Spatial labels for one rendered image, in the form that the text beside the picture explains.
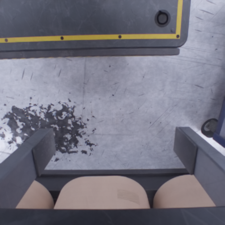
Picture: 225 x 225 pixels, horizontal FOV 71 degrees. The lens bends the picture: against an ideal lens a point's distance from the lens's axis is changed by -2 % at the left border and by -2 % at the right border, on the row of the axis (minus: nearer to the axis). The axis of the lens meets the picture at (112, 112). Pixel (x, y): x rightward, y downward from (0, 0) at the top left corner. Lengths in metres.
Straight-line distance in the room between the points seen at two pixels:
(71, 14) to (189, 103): 0.68
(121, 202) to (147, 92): 0.50
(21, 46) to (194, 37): 0.72
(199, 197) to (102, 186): 0.37
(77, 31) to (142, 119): 0.55
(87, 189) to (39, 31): 0.57
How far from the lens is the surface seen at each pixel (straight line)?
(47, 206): 0.85
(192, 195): 0.74
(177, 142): 0.17
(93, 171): 0.98
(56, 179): 1.01
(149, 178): 0.98
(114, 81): 0.81
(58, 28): 0.51
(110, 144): 0.91
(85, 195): 0.68
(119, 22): 0.49
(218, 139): 0.85
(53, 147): 0.17
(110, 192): 0.68
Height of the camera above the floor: 0.80
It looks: 73 degrees down
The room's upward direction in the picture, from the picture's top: 179 degrees counter-clockwise
